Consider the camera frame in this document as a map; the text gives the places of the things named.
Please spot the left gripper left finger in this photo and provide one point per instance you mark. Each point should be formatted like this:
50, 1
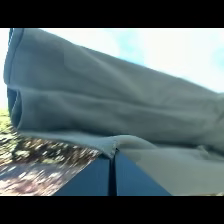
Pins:
91, 180

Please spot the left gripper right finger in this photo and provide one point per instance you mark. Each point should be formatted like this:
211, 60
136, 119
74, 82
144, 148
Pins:
133, 181

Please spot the grey-green garment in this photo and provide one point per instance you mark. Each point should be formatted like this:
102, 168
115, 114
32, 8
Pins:
110, 100

